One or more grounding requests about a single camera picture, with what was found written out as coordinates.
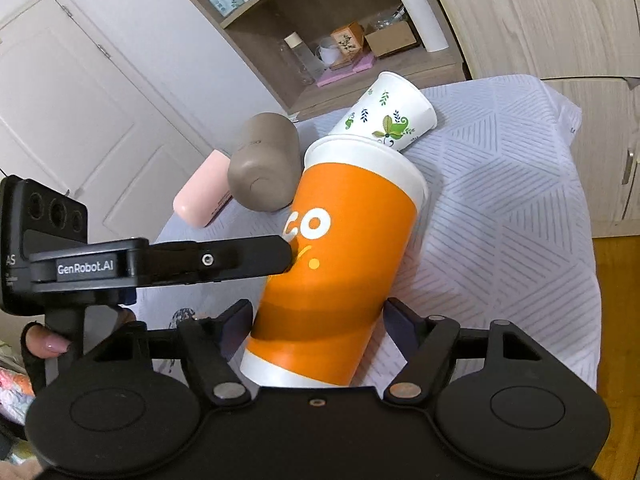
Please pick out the taupe tumbler cup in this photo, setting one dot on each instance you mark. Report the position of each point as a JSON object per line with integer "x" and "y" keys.
{"x": 264, "y": 172}

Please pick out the wooden shelf unit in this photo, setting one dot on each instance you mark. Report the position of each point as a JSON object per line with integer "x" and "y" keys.
{"x": 257, "y": 30}

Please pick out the small cardboard box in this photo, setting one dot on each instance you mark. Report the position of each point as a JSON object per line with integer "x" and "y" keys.
{"x": 391, "y": 39}

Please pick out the pink tumbler cup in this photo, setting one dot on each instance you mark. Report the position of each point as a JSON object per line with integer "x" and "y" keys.
{"x": 206, "y": 192}

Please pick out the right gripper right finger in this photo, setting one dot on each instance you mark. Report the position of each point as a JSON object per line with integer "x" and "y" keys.
{"x": 426, "y": 344}

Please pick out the pink flat box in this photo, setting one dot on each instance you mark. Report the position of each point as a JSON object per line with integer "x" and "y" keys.
{"x": 366, "y": 62}

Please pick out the person's left hand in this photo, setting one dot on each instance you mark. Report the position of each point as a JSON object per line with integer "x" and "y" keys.
{"x": 40, "y": 345}

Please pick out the white paper towel roll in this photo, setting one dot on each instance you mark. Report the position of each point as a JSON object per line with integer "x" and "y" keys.
{"x": 426, "y": 24}

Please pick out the orange paper cup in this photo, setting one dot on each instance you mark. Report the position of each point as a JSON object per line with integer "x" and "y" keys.
{"x": 350, "y": 223}

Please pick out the wooden wardrobe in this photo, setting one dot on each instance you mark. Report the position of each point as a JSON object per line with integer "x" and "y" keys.
{"x": 588, "y": 50}

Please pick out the white door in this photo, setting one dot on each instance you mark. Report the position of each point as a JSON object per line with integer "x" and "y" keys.
{"x": 73, "y": 120}

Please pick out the clear bottle cork lid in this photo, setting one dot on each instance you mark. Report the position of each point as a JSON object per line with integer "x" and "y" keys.
{"x": 309, "y": 60}

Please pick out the wooden floral box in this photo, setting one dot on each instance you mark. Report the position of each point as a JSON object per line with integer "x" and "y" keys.
{"x": 350, "y": 41}

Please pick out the white floral paper cup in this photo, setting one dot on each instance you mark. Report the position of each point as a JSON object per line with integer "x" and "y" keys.
{"x": 392, "y": 112}

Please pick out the white mug on shelf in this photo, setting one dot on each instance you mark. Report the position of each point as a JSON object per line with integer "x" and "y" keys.
{"x": 329, "y": 52}

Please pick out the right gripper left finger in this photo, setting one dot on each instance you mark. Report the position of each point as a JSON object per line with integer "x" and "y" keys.
{"x": 208, "y": 346}

